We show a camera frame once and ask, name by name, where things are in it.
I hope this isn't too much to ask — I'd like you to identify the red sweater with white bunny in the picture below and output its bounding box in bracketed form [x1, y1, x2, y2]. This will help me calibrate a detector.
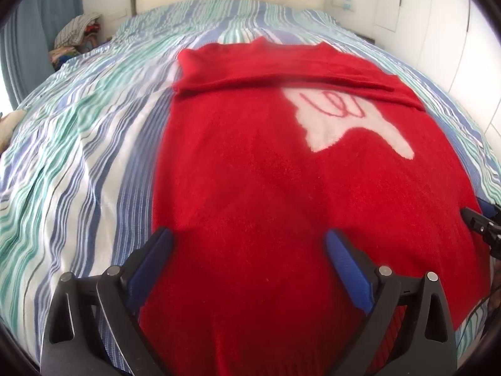
[140, 39, 492, 375]

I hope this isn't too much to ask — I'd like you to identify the pile of clothes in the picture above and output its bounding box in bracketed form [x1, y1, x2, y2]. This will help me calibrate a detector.
[49, 12, 101, 71]

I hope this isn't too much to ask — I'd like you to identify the blue green striped bedspread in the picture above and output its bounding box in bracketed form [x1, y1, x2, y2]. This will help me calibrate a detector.
[1, 0, 500, 365]

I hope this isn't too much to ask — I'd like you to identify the white wardrobe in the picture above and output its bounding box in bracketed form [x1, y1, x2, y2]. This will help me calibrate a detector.
[374, 0, 500, 136]

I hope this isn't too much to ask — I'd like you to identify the patterned cushion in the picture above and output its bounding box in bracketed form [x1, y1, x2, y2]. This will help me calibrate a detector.
[0, 110, 26, 154]

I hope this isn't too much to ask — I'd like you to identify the teal curtain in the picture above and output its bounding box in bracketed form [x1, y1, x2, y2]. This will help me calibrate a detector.
[1, 0, 83, 109]

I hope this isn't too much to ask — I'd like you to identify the wall socket with blue plugs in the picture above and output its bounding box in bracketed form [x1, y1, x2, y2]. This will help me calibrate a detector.
[331, 0, 356, 12]

